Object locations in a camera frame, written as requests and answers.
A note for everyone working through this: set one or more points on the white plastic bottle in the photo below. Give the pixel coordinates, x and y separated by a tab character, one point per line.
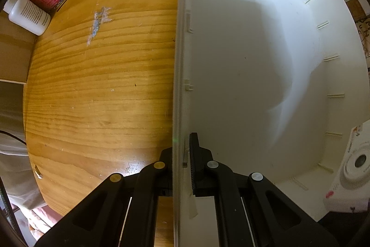
27	15

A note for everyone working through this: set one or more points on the pink blanket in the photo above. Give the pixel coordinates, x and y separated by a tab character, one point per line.
46	218

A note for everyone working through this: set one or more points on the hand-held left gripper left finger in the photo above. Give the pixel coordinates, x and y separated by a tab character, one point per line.
150	183

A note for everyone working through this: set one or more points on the white instant camera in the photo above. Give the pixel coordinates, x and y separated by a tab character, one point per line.
347	186

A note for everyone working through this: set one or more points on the dark metal rack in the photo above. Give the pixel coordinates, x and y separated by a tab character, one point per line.
7	203

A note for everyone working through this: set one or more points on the white plastic bin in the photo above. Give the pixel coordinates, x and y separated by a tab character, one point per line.
245	61

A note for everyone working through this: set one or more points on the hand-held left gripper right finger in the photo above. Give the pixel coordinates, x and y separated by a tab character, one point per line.
194	166

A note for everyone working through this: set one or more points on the person's dark clothing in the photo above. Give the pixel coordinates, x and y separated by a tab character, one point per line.
347	231

